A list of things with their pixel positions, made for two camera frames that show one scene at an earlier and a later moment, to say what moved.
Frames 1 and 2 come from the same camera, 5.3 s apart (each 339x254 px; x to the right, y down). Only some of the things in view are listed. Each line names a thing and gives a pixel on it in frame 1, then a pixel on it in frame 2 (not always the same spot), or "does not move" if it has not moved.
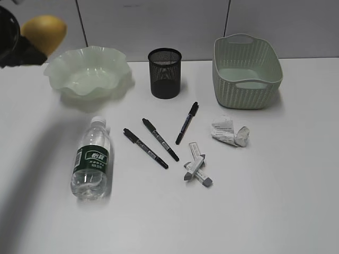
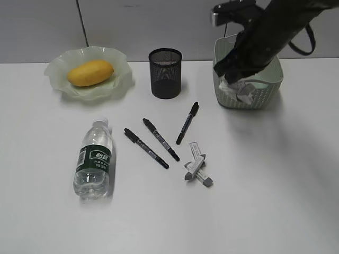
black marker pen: x=135 y=139 does not move
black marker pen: x=161 y=139 does not move
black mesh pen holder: x=165 y=72 does not move
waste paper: x=223 y=129 -> x=244 y=91
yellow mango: x=48 y=33 -> x=90 y=73
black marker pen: x=187 y=122 does not move
